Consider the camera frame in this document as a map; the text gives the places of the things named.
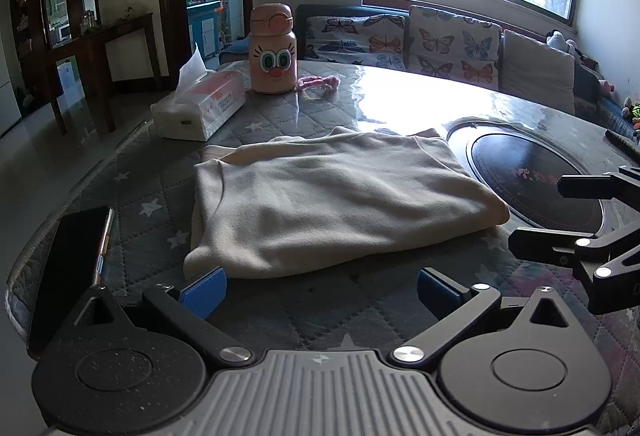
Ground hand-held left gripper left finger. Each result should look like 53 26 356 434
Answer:
75 266 256 369

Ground dark wooden side table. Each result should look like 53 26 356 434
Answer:
47 13 163 134

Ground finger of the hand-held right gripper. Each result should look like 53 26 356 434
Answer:
556 166 640 202
507 221 640 267

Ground blue seat cushion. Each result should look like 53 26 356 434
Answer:
220 36 251 63

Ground pink cartoon-face bottle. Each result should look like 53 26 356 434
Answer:
248 3 298 96

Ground panda plush toy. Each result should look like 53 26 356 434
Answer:
545 30 583 62

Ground black smartphone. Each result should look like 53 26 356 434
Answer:
26 205 116 358

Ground dark blue sofa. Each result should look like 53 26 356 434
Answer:
295 4 640 137

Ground black remote control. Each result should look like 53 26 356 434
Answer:
604 129 640 157

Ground blue toy cabinet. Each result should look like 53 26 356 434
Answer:
187 0 226 57

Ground tall butterfly print cushion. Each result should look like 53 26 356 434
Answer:
407 5 502 92

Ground brown plush toys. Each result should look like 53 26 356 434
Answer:
620 97 640 132

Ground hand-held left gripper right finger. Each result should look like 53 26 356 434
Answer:
389 269 571 372

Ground grey quilted star table cover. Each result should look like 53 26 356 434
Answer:
5 59 640 436

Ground plain grey cushion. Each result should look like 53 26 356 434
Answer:
500 29 577 114

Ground round black induction cooktop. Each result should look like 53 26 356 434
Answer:
445 116 613 237

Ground cream shirt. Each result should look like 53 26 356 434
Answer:
182 126 511 279

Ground dark wooden display cabinet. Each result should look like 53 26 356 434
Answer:
7 0 101 107

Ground white pink tissue pack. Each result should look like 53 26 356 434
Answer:
150 44 247 141

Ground wide butterfly print cushion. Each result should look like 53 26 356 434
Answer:
303 14 408 71

